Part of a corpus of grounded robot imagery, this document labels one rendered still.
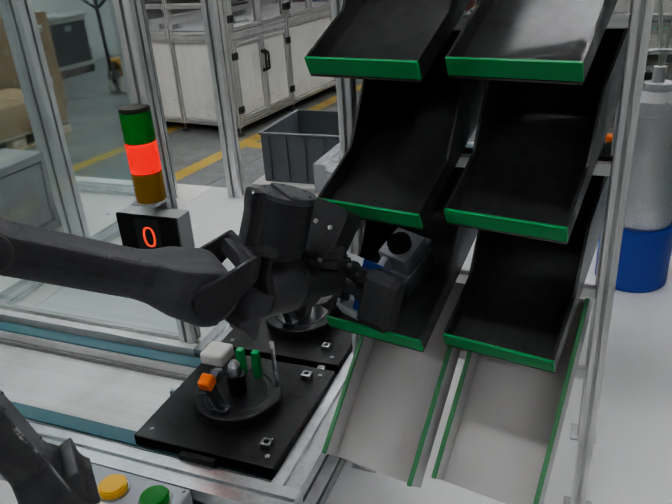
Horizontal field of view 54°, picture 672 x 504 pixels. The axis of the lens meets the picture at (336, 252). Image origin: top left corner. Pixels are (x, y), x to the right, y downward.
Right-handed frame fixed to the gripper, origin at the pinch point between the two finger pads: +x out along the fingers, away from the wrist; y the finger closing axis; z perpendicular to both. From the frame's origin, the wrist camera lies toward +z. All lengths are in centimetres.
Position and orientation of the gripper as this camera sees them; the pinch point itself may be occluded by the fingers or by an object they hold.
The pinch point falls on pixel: (356, 271)
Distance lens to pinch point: 78.4
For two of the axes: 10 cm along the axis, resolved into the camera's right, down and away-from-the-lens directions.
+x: 6.2, -0.9, 7.8
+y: -7.6, -3.3, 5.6
